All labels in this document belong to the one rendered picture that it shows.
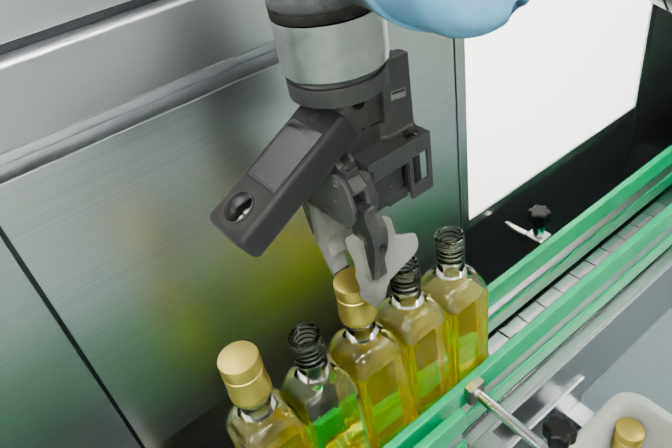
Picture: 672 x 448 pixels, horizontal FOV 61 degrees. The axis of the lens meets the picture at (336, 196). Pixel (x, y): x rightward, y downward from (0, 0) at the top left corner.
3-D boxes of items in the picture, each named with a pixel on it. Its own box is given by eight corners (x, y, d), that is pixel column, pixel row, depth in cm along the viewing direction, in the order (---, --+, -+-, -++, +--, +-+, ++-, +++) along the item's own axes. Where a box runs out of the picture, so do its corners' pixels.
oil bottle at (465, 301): (457, 367, 74) (450, 243, 62) (491, 395, 70) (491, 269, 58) (425, 393, 72) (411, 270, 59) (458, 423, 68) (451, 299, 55)
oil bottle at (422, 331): (422, 392, 72) (408, 269, 59) (456, 422, 68) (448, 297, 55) (389, 420, 70) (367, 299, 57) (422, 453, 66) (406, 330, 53)
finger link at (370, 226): (400, 279, 45) (376, 182, 40) (385, 289, 44) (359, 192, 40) (363, 257, 48) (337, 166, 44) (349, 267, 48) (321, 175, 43)
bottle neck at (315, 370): (317, 350, 53) (307, 315, 50) (337, 369, 51) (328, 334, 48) (291, 369, 52) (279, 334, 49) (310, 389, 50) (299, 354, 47)
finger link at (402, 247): (438, 289, 50) (418, 200, 45) (387, 327, 47) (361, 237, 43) (413, 276, 52) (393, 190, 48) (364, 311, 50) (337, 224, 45)
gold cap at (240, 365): (268, 408, 46) (255, 374, 43) (225, 410, 46) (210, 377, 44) (274, 371, 49) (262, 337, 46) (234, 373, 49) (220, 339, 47)
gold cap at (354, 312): (361, 293, 54) (354, 259, 52) (385, 313, 52) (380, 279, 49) (331, 313, 53) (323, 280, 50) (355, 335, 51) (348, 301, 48)
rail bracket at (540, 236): (513, 256, 89) (516, 187, 81) (551, 278, 84) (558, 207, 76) (496, 269, 87) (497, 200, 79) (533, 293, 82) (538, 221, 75)
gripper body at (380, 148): (437, 194, 46) (427, 53, 39) (354, 248, 43) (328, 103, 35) (375, 161, 51) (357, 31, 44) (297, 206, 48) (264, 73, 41)
